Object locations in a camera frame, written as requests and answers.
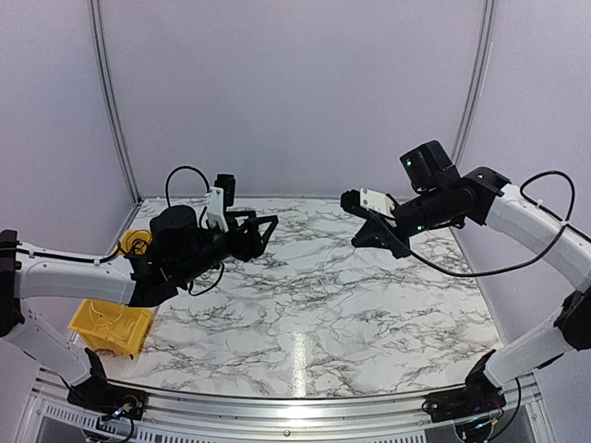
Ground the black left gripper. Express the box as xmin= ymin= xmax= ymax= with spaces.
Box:
xmin=175 ymin=210 xmax=279 ymax=285

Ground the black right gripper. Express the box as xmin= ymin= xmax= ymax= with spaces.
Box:
xmin=351 ymin=186 xmax=452 ymax=259

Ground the long thin black cable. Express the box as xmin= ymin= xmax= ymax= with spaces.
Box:
xmin=127 ymin=233 xmax=153 ymax=257

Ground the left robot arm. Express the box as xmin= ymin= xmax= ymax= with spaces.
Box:
xmin=1 ymin=205 xmax=278 ymax=411

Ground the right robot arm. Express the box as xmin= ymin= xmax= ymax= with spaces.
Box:
xmin=340 ymin=140 xmax=590 ymax=413

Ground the far yellow plastic bin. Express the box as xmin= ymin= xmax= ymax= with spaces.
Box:
xmin=117 ymin=229 xmax=152 ymax=256

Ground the yellow plastic bin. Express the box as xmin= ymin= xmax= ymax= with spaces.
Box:
xmin=117 ymin=229 xmax=152 ymax=256
xmin=68 ymin=299 xmax=153 ymax=356

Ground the near yellow plastic bin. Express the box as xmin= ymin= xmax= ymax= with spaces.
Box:
xmin=68 ymin=299 xmax=153 ymax=356

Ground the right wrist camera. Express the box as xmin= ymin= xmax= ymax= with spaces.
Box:
xmin=340 ymin=188 xmax=398 ymax=219

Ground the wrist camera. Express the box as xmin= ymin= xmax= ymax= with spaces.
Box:
xmin=340 ymin=188 xmax=398 ymax=219
xmin=206 ymin=174 xmax=235 ymax=233

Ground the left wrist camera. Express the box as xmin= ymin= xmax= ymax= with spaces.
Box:
xmin=206 ymin=174 xmax=235 ymax=233

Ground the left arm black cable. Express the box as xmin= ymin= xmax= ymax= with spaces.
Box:
xmin=13 ymin=165 xmax=227 ymax=297

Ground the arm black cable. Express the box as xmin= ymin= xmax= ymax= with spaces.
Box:
xmin=368 ymin=170 xmax=591 ymax=279
xmin=13 ymin=165 xmax=227 ymax=297

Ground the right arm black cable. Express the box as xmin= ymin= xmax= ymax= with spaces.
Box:
xmin=368 ymin=170 xmax=591 ymax=279

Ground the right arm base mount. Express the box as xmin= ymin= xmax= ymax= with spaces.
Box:
xmin=422 ymin=351 xmax=506 ymax=423

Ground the aluminium front rail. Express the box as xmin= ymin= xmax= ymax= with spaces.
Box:
xmin=27 ymin=368 xmax=546 ymax=443

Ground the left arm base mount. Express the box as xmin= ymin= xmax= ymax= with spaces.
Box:
xmin=62 ymin=348 xmax=147 ymax=420

